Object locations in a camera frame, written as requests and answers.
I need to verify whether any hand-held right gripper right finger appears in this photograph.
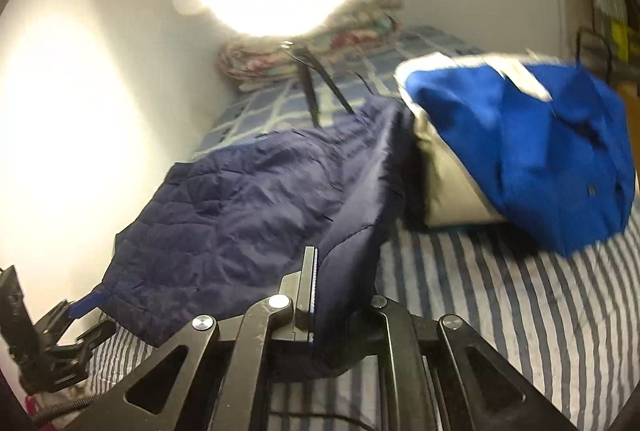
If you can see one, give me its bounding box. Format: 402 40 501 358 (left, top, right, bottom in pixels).
350 295 576 431

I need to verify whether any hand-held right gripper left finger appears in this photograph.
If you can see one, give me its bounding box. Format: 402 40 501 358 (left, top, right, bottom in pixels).
65 247 321 431

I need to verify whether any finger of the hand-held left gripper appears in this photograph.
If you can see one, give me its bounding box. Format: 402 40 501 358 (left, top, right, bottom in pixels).
74 317 119 353
32 290 109 348

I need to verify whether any navy puffer jacket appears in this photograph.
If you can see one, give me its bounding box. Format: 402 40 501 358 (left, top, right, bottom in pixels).
97 96 416 379

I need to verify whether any black clothes rack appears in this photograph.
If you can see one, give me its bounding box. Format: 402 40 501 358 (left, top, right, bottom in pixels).
575 26 640 82

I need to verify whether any bed with striped sheet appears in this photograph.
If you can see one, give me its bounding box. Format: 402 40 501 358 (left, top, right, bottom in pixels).
85 216 640 431

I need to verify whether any blue plaid bed sheet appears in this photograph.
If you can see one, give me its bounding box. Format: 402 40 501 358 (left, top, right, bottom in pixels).
187 25 481 162

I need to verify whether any black tripod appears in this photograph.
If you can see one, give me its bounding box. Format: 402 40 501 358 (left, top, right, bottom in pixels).
279 41 356 128

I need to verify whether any folded floral quilt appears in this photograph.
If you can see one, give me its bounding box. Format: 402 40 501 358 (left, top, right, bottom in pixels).
216 0 405 92

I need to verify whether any blue and white jacket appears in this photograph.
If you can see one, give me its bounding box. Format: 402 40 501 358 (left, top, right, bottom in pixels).
394 51 637 258

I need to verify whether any braided black cable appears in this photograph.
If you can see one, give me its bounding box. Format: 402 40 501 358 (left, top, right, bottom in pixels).
35 388 118 418

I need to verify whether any ring light black cable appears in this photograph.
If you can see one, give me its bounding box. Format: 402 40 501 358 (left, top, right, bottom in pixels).
350 71 376 98

